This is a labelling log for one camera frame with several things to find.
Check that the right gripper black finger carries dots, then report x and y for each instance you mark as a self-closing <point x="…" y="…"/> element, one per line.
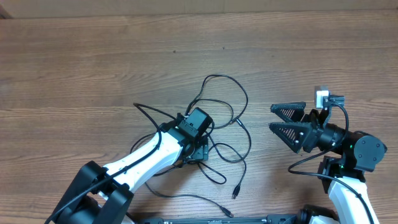
<point x="290" y="112"/>
<point x="292" y="134"/>

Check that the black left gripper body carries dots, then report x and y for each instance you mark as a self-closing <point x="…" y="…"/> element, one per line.
<point x="201" y="150"/>

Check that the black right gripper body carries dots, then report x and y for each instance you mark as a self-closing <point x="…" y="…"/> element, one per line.
<point x="318" y="128"/>

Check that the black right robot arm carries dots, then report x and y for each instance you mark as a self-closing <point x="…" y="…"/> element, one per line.
<point x="346" y="157"/>

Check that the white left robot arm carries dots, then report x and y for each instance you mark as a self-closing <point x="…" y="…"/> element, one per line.
<point x="103" y="194"/>

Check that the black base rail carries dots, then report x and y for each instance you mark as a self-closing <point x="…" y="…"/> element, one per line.
<point x="270" y="219"/>

